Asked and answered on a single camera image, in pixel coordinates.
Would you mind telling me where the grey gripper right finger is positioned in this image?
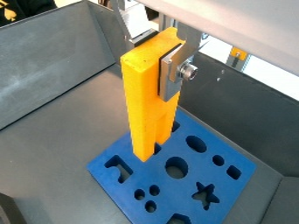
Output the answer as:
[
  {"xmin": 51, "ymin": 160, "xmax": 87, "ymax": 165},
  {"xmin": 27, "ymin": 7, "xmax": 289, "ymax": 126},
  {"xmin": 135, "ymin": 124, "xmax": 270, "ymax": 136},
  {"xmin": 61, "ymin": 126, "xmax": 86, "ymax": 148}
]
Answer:
[{"xmin": 158, "ymin": 23, "xmax": 202, "ymax": 102}]

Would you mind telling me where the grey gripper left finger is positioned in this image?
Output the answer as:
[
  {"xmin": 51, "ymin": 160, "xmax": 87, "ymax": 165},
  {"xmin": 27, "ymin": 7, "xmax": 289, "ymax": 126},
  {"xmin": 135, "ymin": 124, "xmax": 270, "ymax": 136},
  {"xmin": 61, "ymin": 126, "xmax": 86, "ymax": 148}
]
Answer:
[{"xmin": 110, "ymin": 0, "xmax": 158, "ymax": 50}]

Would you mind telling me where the yellow double-square peg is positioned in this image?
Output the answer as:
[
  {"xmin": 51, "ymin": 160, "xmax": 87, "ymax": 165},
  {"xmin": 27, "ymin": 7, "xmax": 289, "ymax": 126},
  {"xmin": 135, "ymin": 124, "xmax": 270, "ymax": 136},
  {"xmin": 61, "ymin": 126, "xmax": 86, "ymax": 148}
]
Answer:
[{"xmin": 121, "ymin": 27, "xmax": 182, "ymax": 162}]

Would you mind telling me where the yellow black stand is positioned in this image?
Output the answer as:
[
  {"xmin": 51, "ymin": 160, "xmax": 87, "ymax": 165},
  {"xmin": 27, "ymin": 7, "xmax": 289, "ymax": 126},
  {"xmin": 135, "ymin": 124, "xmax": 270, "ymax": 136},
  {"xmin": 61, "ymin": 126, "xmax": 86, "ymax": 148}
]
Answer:
[{"xmin": 228, "ymin": 46, "xmax": 249, "ymax": 71}]

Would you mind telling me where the blue shape-sorting block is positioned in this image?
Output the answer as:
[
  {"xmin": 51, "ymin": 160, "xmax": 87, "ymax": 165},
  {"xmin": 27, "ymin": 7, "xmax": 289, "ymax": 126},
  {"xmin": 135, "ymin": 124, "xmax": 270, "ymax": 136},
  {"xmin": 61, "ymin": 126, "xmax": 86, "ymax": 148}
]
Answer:
[{"xmin": 87, "ymin": 110, "xmax": 257, "ymax": 224}]

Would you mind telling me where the grey bin enclosure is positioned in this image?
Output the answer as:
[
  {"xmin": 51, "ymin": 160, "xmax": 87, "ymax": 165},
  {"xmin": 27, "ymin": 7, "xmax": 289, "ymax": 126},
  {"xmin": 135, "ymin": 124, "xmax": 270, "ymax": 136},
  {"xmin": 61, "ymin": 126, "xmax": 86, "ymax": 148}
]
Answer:
[{"xmin": 0, "ymin": 0, "xmax": 299, "ymax": 224}]

